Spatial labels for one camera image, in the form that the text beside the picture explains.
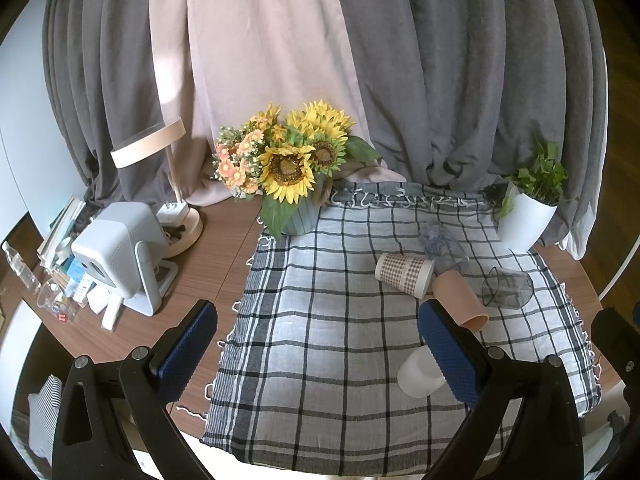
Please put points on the white power adapter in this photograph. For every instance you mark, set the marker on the white power adapter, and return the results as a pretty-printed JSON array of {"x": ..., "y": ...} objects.
[{"x": 171, "y": 211}]

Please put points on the dark transparent glass cup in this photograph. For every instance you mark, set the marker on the dark transparent glass cup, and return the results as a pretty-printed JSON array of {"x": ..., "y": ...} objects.
[{"x": 507, "y": 287}]

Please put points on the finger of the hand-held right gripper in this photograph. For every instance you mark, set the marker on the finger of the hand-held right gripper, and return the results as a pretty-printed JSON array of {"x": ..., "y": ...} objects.
[{"x": 620, "y": 342}]

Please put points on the clear plastic bottle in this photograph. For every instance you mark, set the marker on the clear plastic bottle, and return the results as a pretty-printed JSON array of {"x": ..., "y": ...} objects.
[{"x": 20, "y": 267}]

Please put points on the green potted plant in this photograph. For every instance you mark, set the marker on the green potted plant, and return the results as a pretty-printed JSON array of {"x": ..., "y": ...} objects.
[{"x": 542, "y": 175}]

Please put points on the white remote control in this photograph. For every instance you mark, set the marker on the white remote control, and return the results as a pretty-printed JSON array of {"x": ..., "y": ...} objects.
[{"x": 111, "y": 312}]

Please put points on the beige desk lamp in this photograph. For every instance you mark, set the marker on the beige desk lamp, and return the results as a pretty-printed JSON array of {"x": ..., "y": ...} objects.
[{"x": 150, "y": 142}]

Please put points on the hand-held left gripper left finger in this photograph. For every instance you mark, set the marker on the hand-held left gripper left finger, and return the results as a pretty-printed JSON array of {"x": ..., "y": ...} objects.
[{"x": 186, "y": 357}]

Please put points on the white projector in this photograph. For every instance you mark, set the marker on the white projector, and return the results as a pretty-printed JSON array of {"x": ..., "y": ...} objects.
[{"x": 115, "y": 250}]

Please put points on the striped cloth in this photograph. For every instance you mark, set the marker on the striped cloth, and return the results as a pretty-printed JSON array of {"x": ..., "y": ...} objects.
[{"x": 45, "y": 415}]

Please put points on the grey curtain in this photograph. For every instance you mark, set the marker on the grey curtain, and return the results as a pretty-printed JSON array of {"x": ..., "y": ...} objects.
[
  {"x": 110, "y": 75},
  {"x": 475, "y": 70}
]

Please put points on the clear plastic container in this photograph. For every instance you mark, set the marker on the clear plastic container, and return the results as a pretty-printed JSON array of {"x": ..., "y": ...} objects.
[{"x": 55, "y": 300}]

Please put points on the pink cup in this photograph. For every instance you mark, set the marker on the pink cup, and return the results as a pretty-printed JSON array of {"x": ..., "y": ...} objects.
[{"x": 457, "y": 295}]

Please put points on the clear plastic cup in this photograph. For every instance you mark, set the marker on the clear plastic cup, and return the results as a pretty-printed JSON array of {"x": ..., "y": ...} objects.
[{"x": 440, "y": 247}]

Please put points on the sunflower bouquet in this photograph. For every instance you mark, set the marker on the sunflower bouquet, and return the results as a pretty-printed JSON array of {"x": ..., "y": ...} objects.
[{"x": 287, "y": 170}]

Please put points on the white cup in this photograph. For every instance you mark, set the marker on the white cup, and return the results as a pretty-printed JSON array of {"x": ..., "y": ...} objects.
[{"x": 417, "y": 372}]

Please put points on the grey ribbed vase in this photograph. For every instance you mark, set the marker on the grey ribbed vase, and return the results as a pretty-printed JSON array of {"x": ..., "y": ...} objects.
[{"x": 305, "y": 216}]

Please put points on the checked grey cloth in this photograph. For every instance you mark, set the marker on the checked grey cloth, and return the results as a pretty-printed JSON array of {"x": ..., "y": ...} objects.
[{"x": 325, "y": 335}]

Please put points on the white plant pot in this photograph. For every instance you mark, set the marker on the white plant pot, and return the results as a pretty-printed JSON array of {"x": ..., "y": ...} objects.
[{"x": 525, "y": 222}]

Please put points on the brown checked paper cup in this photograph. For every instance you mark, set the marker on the brown checked paper cup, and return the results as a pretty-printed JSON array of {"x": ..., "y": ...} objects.
[{"x": 402, "y": 272}]

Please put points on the pink curtain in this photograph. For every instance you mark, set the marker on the pink curtain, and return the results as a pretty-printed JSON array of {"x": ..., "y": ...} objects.
[{"x": 260, "y": 50}]

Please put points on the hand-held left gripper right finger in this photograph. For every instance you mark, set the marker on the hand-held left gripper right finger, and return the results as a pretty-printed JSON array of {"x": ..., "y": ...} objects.
[{"x": 447, "y": 355}]

